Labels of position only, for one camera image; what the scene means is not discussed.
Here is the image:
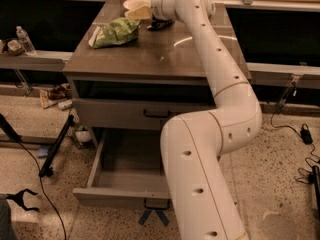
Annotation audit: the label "blue chip bag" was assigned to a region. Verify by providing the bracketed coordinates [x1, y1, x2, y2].
[147, 18, 174, 31]

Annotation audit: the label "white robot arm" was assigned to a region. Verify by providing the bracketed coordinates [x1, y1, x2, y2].
[151, 0, 262, 240]

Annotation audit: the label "white paper bowl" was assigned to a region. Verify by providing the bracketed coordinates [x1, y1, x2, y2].
[123, 0, 151, 10]

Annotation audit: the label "green chip bag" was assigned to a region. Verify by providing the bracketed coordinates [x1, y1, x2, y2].
[88, 17, 140, 49]

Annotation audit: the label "grey wooden cabinet table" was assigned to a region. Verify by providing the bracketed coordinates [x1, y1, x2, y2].
[62, 0, 252, 158]

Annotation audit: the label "closed upper grey drawer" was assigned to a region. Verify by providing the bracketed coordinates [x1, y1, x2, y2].
[73, 98, 213, 130]

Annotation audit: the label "snack wrappers on floor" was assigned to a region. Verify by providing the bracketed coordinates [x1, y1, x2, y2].
[39, 84, 72, 109]

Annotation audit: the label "clear plastic water bottle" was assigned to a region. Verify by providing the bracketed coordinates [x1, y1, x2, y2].
[16, 26, 36, 55]

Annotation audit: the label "round tray with cup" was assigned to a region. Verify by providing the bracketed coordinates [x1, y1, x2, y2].
[0, 39, 24, 56]

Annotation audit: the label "small white potted plant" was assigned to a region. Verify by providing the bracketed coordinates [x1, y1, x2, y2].
[75, 125, 91, 143]

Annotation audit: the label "open lower grey drawer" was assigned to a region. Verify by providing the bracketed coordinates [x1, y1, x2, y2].
[73, 129, 171, 210]

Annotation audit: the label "black tripod leg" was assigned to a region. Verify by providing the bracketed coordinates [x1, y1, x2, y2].
[39, 115, 74, 178]

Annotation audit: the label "black power adapter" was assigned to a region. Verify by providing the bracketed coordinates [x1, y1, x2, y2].
[300, 124, 313, 145]

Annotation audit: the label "black clamp tool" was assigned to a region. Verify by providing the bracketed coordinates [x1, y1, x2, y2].
[6, 189, 38, 211]

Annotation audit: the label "black floor cable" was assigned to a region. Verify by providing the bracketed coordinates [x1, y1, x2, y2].
[0, 113, 68, 240]

